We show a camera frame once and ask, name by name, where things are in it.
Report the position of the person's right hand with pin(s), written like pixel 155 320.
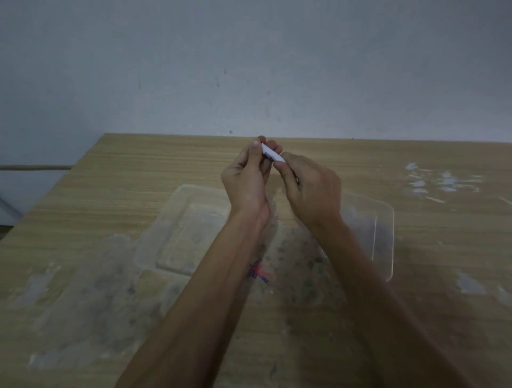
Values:
pixel 312 192

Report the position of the person's left hand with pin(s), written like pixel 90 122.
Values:
pixel 244 184

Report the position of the person's left thumb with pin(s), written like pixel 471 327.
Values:
pixel 252 154

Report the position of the person's right thumb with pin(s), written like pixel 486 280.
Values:
pixel 284 174

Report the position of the small white printed tube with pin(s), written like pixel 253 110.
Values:
pixel 272 154

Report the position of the person's right forearm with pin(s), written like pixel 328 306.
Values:
pixel 384 311

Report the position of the person's left forearm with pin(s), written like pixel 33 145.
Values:
pixel 200 303

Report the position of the red and blue printed packet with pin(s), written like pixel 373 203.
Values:
pixel 259 273

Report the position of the clear plastic container lid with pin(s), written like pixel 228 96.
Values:
pixel 180 232

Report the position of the clear plastic container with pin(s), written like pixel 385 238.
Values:
pixel 376 236

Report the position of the brown wall rail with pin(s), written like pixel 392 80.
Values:
pixel 36 167

